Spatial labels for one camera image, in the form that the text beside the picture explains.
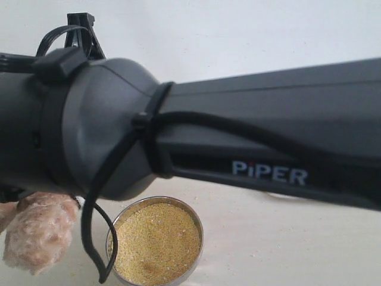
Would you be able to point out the tan teddy bear striped sweater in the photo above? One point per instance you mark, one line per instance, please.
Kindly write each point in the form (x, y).
(38, 230)

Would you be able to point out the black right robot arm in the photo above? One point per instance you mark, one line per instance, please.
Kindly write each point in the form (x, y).
(311, 132)

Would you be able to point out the black zip tie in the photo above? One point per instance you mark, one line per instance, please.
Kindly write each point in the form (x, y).
(125, 173)

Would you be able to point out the round metal bowl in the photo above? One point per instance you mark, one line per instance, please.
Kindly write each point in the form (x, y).
(154, 241)

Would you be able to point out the yellow millet grains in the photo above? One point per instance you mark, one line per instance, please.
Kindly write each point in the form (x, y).
(156, 238)

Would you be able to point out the white rectangular plastic tray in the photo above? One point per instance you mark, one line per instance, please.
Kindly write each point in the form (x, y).
(278, 196)

